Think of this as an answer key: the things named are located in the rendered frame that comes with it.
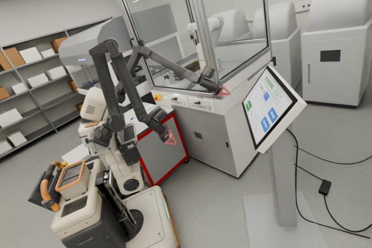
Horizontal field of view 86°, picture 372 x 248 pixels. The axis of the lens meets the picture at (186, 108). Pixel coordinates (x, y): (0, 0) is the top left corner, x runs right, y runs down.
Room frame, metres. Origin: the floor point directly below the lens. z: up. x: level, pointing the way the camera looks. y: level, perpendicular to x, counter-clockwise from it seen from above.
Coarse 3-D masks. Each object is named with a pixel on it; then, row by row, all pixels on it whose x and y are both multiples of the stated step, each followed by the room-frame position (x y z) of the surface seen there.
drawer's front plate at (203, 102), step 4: (188, 100) 1.73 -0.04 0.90; (192, 100) 1.68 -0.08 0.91; (196, 100) 1.64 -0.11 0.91; (200, 100) 1.60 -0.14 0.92; (204, 100) 1.56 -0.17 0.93; (208, 100) 1.53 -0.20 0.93; (192, 104) 1.69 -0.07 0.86; (196, 104) 1.65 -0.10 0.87; (200, 104) 1.61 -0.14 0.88; (204, 104) 1.57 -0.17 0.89; (208, 104) 1.53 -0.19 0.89; (212, 104) 1.50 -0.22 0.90; (196, 108) 1.67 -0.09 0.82; (200, 108) 1.62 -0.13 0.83; (208, 108) 1.54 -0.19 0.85; (212, 108) 1.51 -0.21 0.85
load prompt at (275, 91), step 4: (264, 76) 1.15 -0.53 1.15; (268, 76) 1.09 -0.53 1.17; (264, 80) 1.11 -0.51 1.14; (268, 80) 1.06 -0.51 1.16; (272, 80) 1.01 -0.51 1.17; (268, 84) 1.03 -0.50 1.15; (272, 84) 0.99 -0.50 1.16; (268, 88) 1.00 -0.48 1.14; (272, 88) 0.96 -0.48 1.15; (276, 88) 0.92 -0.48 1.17; (272, 92) 0.93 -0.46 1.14; (276, 92) 0.89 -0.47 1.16; (280, 92) 0.86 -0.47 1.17; (276, 96) 0.87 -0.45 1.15
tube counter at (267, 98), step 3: (264, 90) 1.04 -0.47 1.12; (264, 93) 1.02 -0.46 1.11; (267, 93) 0.98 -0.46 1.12; (264, 96) 0.99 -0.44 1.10; (267, 96) 0.96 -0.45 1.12; (270, 96) 0.93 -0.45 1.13; (264, 99) 0.97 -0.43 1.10; (267, 99) 0.94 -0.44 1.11; (270, 99) 0.91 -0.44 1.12; (267, 102) 0.92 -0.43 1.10; (270, 102) 0.89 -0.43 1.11; (267, 105) 0.90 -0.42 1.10; (270, 105) 0.87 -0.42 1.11
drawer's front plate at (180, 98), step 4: (168, 96) 1.96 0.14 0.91; (172, 96) 1.91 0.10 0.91; (176, 96) 1.86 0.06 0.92; (180, 96) 1.80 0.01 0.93; (184, 96) 1.78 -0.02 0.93; (172, 100) 1.93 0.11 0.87; (176, 100) 1.87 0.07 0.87; (180, 100) 1.82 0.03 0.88; (184, 100) 1.77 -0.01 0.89; (176, 104) 1.89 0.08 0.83; (180, 104) 1.83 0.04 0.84; (184, 104) 1.78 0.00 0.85; (188, 104) 1.75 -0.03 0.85
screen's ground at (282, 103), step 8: (264, 72) 1.19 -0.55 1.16; (264, 88) 1.05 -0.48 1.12; (280, 88) 0.89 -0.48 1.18; (272, 96) 0.91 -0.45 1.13; (280, 96) 0.84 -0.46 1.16; (272, 104) 0.86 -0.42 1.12; (280, 104) 0.80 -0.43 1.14; (288, 104) 0.74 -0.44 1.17; (248, 112) 1.06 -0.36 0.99; (280, 112) 0.76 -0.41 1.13; (256, 120) 0.91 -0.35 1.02; (256, 128) 0.86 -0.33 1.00; (256, 136) 0.82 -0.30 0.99
